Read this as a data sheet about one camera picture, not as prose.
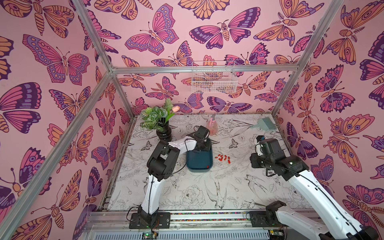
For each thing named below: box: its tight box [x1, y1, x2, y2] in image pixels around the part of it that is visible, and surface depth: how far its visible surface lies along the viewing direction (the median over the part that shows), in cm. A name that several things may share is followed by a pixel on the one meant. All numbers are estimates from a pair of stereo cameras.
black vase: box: [156, 116, 172, 141], surface depth 100 cm
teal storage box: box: [186, 149, 213, 173], surface depth 94 cm
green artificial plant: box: [140, 98, 181, 132], surface depth 87 cm
